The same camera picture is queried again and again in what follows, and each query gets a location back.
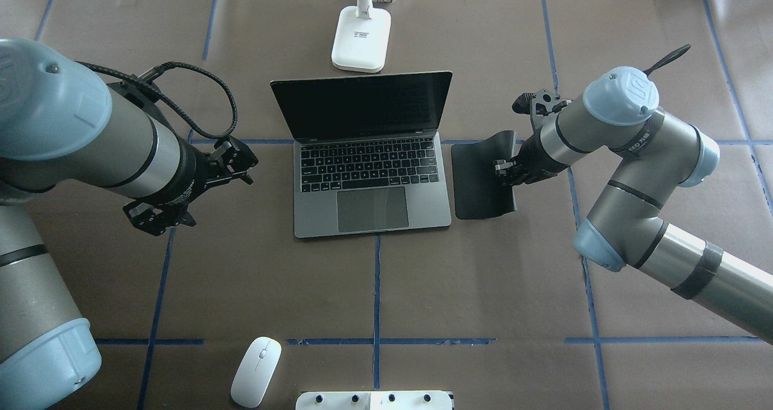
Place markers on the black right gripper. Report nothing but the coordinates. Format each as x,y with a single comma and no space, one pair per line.
532,157

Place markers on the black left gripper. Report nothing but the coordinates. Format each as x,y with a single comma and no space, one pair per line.
188,177

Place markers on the black mouse pad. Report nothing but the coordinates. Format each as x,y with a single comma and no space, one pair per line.
478,192

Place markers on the grey laptop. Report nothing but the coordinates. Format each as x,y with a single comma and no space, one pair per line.
367,154

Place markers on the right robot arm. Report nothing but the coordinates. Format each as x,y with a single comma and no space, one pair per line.
620,110

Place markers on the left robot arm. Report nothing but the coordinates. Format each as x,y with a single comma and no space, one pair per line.
65,121

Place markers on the white desk lamp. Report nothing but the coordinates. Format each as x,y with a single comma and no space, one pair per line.
362,37

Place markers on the white computer mouse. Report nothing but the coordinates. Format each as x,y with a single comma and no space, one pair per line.
255,372

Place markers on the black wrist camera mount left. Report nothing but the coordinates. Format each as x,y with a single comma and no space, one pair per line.
155,220

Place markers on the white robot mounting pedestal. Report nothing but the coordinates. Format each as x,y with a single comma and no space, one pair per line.
401,399

